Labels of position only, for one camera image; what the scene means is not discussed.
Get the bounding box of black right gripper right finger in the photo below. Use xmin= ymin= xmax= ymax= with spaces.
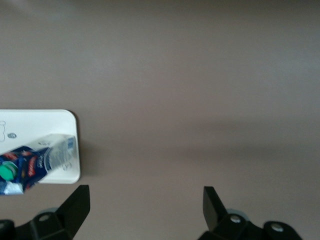
xmin=196 ymin=186 xmax=304 ymax=240

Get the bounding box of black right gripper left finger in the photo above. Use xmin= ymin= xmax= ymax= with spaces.
xmin=0 ymin=184 xmax=91 ymax=240

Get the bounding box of blue white milk carton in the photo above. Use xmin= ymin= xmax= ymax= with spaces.
xmin=0 ymin=133 xmax=77 ymax=196

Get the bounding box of white rabbit print tray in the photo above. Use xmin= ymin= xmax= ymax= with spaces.
xmin=0 ymin=108 xmax=82 ymax=185

